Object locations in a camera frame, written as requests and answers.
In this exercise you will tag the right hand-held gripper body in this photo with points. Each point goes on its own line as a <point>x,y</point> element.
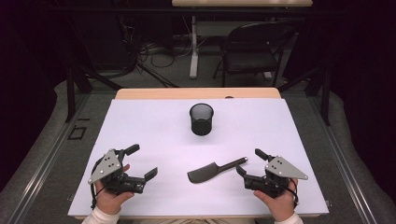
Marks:
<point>280,169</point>

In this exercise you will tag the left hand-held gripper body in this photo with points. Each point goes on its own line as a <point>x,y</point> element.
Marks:
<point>106,166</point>

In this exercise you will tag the black mesh pen cup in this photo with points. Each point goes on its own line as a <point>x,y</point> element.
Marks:
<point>201,124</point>

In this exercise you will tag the person's left hand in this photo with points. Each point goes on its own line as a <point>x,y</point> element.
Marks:
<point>109,200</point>

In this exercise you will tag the person's right hand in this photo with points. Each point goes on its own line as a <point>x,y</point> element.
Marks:
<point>280,205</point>

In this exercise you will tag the white board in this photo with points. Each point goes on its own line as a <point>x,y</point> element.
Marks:
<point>155,124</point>

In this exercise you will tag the dark table grommet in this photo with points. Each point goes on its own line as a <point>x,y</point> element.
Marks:
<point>229,97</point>

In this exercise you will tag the light wooden table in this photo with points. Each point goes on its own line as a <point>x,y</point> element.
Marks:
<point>186,93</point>

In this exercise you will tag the black folding chair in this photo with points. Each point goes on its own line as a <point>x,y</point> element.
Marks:
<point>249,62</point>

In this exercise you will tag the wooden desk with white legs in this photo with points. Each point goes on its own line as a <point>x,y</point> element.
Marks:
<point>243,3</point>

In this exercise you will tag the grey metal floor rail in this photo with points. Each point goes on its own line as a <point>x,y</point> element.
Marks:
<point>345,161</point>
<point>40,168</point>

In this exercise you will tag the black metal frame post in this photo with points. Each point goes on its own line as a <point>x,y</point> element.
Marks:
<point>70,93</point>
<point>325,99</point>

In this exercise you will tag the black metal frame crossbar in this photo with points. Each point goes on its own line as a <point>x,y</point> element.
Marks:
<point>186,10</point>

